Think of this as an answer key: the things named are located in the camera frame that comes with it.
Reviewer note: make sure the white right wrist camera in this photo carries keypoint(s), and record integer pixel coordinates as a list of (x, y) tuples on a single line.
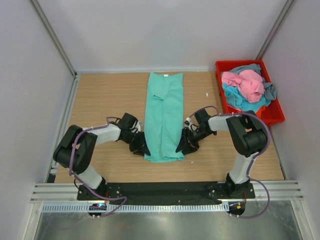
[(188, 124)]

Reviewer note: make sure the left aluminium corner post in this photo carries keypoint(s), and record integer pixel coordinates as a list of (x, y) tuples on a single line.
[(52, 35)]

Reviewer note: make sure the grey t shirt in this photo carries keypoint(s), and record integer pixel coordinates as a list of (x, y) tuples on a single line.
[(270, 93)]

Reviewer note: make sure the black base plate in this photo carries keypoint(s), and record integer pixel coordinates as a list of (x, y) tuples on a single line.
[(177, 193)]

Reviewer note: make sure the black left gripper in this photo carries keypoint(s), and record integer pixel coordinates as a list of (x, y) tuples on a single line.
[(143, 148)]

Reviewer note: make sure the right aluminium corner post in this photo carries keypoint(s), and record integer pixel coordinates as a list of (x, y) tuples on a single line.
[(279, 21)]

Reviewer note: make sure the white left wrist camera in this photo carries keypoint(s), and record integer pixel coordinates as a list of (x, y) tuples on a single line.
[(137, 127)]

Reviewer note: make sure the pink t shirt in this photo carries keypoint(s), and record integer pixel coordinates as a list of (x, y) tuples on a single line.
[(248, 82)]

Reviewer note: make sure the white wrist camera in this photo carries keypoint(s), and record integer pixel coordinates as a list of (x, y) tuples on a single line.
[(137, 127), (188, 124)]

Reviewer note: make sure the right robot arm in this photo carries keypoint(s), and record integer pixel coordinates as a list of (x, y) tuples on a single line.
[(250, 137)]

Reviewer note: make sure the teal green t shirt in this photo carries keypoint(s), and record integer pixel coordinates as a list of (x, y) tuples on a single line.
[(164, 116)]

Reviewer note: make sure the slotted cable duct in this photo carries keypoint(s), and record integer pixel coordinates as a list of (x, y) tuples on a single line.
[(105, 208)]

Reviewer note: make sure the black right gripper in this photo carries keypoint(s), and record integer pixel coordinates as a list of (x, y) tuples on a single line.
[(189, 146)]

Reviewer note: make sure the aluminium corner post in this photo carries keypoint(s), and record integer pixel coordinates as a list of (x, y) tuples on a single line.
[(52, 35), (279, 21)]

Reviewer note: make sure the aluminium frame rail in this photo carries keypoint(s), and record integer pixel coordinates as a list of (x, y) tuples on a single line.
[(54, 193)]

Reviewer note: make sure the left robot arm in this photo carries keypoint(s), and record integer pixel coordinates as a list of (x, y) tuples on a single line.
[(75, 150)]

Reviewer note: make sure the orange t shirt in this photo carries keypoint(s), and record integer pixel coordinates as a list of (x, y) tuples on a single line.
[(261, 113)]

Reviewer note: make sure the red plastic bin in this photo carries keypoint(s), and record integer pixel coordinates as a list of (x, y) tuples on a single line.
[(274, 112)]

